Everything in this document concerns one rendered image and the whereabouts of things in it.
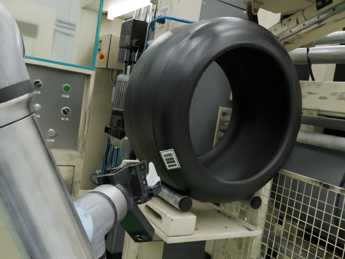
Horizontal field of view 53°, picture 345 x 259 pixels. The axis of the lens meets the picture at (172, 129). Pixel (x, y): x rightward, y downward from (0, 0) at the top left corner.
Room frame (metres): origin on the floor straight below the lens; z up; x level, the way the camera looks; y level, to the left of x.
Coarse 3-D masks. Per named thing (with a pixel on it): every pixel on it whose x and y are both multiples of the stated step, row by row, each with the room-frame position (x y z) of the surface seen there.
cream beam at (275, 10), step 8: (240, 0) 1.47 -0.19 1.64; (248, 0) 1.45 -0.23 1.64; (264, 0) 1.42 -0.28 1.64; (272, 0) 1.41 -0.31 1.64; (280, 0) 1.39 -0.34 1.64; (288, 0) 1.38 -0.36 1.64; (296, 0) 1.37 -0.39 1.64; (304, 0) 1.35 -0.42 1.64; (312, 0) 1.34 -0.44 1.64; (264, 8) 1.53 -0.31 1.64; (272, 8) 1.51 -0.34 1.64; (280, 8) 1.50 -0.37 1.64; (288, 8) 1.48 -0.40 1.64; (296, 8) 1.46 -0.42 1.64
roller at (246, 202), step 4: (248, 196) 1.15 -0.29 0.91; (252, 196) 1.14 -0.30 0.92; (256, 196) 1.14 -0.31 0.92; (240, 200) 1.18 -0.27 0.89; (244, 200) 1.16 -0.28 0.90; (248, 200) 1.14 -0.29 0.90; (252, 200) 1.13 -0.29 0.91; (256, 200) 1.13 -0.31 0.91; (260, 200) 1.14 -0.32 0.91; (244, 204) 1.16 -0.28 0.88; (248, 204) 1.14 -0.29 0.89; (252, 204) 1.13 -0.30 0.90; (256, 204) 1.13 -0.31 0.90; (260, 204) 1.14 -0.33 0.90; (252, 208) 1.14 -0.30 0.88; (256, 208) 1.14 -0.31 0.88
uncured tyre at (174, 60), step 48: (192, 48) 0.95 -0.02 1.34; (240, 48) 1.30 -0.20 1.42; (144, 96) 0.97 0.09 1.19; (192, 96) 0.93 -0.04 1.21; (240, 96) 1.38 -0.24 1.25; (288, 96) 1.15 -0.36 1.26; (144, 144) 1.00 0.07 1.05; (192, 144) 0.95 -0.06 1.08; (240, 144) 1.37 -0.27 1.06; (288, 144) 1.14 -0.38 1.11; (192, 192) 1.00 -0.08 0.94; (240, 192) 1.06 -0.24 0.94
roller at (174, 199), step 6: (162, 186) 1.10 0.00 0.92; (168, 186) 1.09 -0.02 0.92; (162, 192) 1.07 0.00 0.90; (168, 192) 1.05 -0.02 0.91; (174, 192) 1.04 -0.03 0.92; (180, 192) 1.04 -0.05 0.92; (168, 198) 1.04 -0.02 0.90; (174, 198) 1.01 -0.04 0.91; (180, 198) 0.99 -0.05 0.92; (186, 198) 0.99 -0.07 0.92; (174, 204) 1.01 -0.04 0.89; (180, 204) 0.98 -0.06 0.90; (186, 204) 0.99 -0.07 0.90; (192, 204) 1.01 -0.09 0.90; (186, 210) 0.99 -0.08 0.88
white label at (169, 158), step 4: (160, 152) 0.94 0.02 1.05; (164, 152) 0.94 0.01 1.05; (168, 152) 0.94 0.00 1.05; (172, 152) 0.93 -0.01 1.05; (164, 156) 0.94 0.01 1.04; (168, 156) 0.94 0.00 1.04; (172, 156) 0.94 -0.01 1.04; (164, 160) 0.95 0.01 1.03; (168, 160) 0.95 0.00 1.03; (172, 160) 0.94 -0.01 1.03; (176, 160) 0.94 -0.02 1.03; (168, 164) 0.95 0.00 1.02; (172, 164) 0.95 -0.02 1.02; (176, 164) 0.95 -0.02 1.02; (168, 168) 0.96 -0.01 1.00; (172, 168) 0.95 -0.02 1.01; (176, 168) 0.95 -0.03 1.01
